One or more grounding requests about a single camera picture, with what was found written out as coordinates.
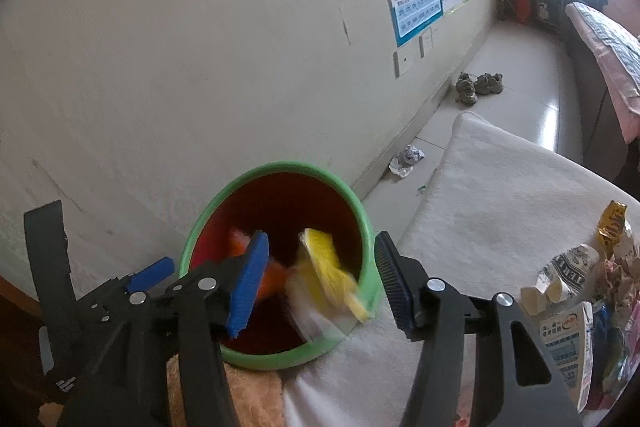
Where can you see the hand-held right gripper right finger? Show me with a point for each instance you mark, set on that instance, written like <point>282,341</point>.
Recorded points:
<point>392,287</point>

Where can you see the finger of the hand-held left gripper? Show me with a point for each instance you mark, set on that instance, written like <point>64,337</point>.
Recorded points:
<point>150,274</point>
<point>50,267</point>

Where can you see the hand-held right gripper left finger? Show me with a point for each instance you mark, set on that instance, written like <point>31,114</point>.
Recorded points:
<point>247,287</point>

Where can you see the yellow white snack packet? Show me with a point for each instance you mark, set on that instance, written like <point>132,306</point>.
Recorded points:
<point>325,267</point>

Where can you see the green bin with red inside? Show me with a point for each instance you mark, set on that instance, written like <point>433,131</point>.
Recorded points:
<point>285,207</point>

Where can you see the silver green snack wrapper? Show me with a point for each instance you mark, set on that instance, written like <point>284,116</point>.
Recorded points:
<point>617,367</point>

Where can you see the orange snack packet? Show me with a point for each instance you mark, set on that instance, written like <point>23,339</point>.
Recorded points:
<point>277,284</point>

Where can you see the crumpled white paper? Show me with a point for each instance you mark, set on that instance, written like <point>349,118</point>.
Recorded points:
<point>406,162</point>

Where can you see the white cloth covered table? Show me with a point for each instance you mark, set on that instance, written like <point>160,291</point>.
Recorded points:
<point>490,197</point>

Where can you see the white blue milk carton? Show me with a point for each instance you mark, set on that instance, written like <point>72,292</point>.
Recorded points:
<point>567,352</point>

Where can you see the grey shoe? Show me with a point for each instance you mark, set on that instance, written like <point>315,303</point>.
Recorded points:
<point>466,89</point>
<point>489,84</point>

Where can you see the blue wrapper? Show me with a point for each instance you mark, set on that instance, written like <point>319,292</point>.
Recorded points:
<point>602,322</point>

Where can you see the crumpled brown paper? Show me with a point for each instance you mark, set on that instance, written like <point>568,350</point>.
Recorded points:
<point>622,272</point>

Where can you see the bed with pink blanket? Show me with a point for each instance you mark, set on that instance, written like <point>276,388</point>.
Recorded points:
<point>592,107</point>

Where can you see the orange bucket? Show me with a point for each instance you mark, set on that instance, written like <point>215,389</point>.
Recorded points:
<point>523,11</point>

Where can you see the small white container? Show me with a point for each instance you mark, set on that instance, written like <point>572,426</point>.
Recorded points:
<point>543,11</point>

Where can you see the grey checked blanket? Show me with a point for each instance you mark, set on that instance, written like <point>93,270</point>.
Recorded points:
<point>607,42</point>

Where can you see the white wall socket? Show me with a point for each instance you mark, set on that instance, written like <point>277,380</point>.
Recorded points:
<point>426,44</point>
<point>402,63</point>

